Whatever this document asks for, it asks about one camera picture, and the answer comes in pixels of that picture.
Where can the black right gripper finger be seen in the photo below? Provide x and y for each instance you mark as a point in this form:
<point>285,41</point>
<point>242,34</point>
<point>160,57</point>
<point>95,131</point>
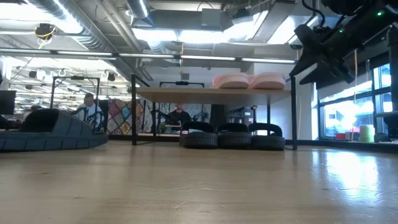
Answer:
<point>320,70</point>
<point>309,43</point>

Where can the pink slide sandal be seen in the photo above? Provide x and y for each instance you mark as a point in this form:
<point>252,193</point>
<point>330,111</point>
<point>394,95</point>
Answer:
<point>231,81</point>
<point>267,81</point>

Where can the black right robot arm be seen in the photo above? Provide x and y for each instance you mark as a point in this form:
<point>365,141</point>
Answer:
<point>373,21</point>

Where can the red container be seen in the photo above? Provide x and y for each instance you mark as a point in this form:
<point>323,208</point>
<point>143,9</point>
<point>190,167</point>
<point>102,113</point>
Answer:
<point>340,136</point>

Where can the pale green thread spool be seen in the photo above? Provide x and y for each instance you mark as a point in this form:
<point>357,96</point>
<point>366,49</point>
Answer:
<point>367,133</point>

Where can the dark equipment cart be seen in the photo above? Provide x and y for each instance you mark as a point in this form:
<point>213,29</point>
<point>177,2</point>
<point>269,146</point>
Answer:
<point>241,116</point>

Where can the long light bar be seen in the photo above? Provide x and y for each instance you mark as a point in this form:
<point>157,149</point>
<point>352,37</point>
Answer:
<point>77,53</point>
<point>205,58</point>

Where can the person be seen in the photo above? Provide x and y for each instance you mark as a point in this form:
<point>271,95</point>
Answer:
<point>90,112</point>
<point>179,116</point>

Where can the black spotlight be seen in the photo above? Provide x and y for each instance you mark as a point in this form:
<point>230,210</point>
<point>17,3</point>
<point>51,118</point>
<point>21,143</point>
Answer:
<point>32,74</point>
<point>111,76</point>

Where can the colourful patchwork quilt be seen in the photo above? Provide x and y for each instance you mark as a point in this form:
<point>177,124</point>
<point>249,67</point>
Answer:
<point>121,115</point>

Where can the black monitor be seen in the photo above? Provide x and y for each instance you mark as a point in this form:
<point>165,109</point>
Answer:
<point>7,102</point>

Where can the silver rectangular air duct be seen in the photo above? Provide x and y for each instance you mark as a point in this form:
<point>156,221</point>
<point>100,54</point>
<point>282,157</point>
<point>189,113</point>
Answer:
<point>280,28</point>

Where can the black rig post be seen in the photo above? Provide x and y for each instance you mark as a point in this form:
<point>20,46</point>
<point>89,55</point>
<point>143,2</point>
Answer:
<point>393,87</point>

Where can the wooden shelf black metal frame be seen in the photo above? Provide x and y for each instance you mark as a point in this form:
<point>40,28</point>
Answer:
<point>202,96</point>

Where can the black camera rig bar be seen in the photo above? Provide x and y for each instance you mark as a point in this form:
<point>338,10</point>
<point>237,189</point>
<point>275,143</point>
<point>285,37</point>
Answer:
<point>182,83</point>

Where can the black metal frame stand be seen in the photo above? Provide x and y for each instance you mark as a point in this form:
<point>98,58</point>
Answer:
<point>74,77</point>

